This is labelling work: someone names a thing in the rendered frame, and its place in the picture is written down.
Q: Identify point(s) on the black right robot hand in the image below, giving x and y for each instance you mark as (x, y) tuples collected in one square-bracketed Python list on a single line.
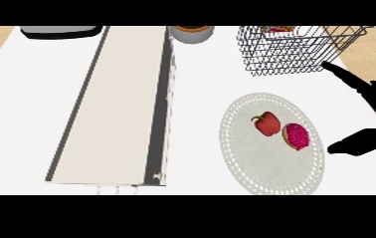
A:
[(360, 141)]

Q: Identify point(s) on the pale oval lace placemat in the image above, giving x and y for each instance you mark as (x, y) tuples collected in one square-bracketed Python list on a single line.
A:
[(271, 144)]

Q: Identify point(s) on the red bell pepper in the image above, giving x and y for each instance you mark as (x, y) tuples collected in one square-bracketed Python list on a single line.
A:
[(267, 123)]

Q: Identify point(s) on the red patterned item in shelf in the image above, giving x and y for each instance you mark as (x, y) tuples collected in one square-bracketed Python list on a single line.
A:
[(277, 28)]

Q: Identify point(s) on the grey round pot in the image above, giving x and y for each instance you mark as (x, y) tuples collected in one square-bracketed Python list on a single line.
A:
[(192, 34)]

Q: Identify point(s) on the grey and black appliance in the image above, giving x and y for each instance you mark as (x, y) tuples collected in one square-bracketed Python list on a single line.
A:
[(59, 31)]

